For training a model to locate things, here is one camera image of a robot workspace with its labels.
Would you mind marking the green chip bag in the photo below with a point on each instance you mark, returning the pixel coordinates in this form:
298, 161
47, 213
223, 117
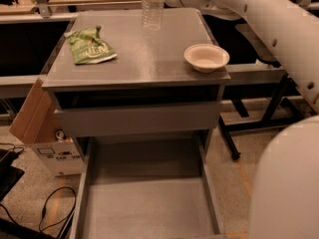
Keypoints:
88, 47

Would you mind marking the white paper bowl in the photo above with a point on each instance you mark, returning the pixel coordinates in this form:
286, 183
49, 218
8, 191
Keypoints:
206, 58

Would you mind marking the clear plastic water bottle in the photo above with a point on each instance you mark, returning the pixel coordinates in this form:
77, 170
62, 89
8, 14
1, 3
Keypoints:
152, 14

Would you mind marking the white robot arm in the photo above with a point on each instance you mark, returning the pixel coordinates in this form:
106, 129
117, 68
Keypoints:
284, 202

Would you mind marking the grey top drawer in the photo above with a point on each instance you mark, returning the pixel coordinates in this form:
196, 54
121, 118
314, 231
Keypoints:
139, 119

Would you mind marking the small can in box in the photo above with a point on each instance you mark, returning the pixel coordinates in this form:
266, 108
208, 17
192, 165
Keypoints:
60, 136

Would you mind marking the grey open middle drawer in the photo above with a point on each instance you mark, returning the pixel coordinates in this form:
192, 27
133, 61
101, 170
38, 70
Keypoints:
157, 189

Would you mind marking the black object at left edge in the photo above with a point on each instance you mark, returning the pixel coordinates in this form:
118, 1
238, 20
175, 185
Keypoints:
9, 175

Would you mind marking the cardboard box with white print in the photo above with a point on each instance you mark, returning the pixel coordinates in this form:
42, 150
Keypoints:
35, 126

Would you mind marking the grey drawer cabinet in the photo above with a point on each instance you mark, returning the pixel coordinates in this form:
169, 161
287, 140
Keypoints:
149, 68

